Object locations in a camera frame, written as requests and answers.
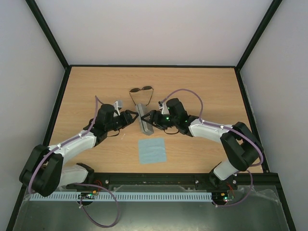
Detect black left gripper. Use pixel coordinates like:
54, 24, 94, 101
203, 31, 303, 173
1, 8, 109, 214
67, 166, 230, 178
106, 110, 139, 131

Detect grey sunglasses case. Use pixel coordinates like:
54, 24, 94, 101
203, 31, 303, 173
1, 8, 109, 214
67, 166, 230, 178
135, 103, 154, 135

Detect light blue cleaning cloth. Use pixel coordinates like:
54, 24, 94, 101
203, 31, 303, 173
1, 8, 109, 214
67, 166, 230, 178
138, 138, 167, 165

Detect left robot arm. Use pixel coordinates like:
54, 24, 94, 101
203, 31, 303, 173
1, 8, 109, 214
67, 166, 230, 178
19, 102, 139, 197

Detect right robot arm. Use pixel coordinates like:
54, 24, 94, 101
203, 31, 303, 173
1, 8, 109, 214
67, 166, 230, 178
141, 98, 264, 189

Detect dark aviator sunglasses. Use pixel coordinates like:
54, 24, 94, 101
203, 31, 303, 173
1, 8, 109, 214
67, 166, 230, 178
129, 86, 154, 106

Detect grey metal front tray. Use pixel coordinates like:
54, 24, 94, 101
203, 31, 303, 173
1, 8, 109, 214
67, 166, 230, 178
14, 186, 289, 231

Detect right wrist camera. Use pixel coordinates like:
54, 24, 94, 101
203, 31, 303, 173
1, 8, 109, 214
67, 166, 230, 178
158, 102, 169, 115

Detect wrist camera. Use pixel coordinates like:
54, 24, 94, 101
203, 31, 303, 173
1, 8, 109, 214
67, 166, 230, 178
158, 102, 169, 115
113, 100, 123, 116

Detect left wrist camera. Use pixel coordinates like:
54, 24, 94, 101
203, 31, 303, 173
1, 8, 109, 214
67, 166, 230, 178
113, 100, 123, 116

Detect black front mounting rail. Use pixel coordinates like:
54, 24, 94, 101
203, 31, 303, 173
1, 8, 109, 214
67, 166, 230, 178
66, 172, 280, 192

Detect black enclosure frame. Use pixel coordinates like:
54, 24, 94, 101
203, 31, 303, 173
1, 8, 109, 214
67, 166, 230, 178
6, 0, 297, 231

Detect light blue slotted cable duct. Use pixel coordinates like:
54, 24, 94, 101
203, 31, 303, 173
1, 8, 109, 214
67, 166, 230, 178
29, 192, 212, 202

